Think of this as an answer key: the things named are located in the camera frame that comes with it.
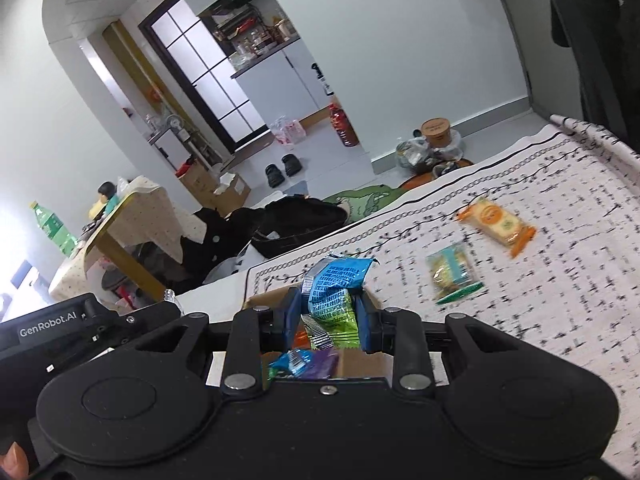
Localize left black slipper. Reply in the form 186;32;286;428
265;164;285;188

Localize yellow leg round table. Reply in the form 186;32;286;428
86;192;166;301

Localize brown cardboard box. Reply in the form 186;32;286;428
242;283;396;394

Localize right black slipper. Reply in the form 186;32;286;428
282;153;303;177

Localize patterned white bed cloth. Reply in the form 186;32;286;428
245;117;639;478

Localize black bag on floor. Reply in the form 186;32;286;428
250;195;348;259

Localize dotted cream tablecloth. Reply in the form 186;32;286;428
49;177;206;301

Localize white kitchen cabinet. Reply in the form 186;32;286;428
232;38;329;126

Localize green soda bottle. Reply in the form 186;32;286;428
29;200;77;258

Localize blue green snack packet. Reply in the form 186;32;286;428
302;257;374;350

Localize black frame glass door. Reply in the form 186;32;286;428
139;0;268;153

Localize clear plastic bag of items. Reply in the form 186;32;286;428
395;136;433;174

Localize small doll figure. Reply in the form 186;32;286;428
89;181;119;221

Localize green frog floor mat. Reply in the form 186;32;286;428
324;184;406;224

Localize orange rice cracker packet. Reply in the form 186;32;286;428
457;198;537;258

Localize teal yellow snack packet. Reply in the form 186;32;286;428
426;242;484;304

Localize red oil bottle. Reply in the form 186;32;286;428
329;103;359;148

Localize person's left hand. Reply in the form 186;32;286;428
0;442;29;480

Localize hanging dark clothes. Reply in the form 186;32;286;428
550;0;639;150

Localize brown lidded paper tub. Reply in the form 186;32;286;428
420;117;451;148

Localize black slipper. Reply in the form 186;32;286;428
282;153;303;177
265;164;285;188

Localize open cardboard box on floor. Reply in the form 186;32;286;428
176;162;250;217

